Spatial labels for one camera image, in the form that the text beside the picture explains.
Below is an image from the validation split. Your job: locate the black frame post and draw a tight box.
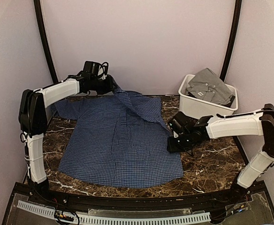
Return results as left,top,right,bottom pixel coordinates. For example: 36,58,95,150
33,0,58,84
220,0,242,82

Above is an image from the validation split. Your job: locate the blue checked long sleeve shirt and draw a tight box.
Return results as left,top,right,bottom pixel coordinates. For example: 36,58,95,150
53,89,183,188

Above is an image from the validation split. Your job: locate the left black frame post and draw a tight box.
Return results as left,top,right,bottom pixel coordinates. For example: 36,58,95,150
33,0,58,84

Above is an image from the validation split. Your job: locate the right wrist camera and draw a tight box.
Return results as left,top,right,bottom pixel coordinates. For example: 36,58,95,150
168,118,183,138

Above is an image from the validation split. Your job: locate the white plastic bin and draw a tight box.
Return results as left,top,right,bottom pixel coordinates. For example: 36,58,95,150
178,75,238,119

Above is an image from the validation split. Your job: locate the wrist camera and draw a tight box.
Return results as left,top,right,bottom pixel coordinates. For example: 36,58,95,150
168,118,183,138
98,61,109,80

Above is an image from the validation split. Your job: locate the black curved front rail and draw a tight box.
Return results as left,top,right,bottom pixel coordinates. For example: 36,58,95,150
23,185,247,212

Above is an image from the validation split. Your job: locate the white slotted cable duct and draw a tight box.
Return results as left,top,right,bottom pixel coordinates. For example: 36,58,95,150
17,201,211,225

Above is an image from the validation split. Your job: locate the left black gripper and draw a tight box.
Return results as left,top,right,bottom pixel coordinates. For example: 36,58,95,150
91,75,117,94

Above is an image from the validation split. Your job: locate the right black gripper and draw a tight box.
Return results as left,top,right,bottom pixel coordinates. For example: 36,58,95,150
167,132,193,153

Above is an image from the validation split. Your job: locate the grey folded shirt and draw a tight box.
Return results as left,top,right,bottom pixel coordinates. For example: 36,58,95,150
185,68,236,107

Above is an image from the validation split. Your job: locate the clear acrylic plate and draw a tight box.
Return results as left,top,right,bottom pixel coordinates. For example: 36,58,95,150
88,208,192,218

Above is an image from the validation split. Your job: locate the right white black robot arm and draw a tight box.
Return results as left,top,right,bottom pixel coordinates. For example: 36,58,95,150
167,104,274,203

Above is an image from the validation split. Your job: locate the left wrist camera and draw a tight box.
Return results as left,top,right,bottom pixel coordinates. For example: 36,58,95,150
98,61,109,80

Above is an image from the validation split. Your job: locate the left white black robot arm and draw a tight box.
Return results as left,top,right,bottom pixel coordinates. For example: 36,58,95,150
18,61,116,185

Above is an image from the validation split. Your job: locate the right black frame post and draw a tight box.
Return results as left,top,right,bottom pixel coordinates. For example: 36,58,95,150
220,0,242,82

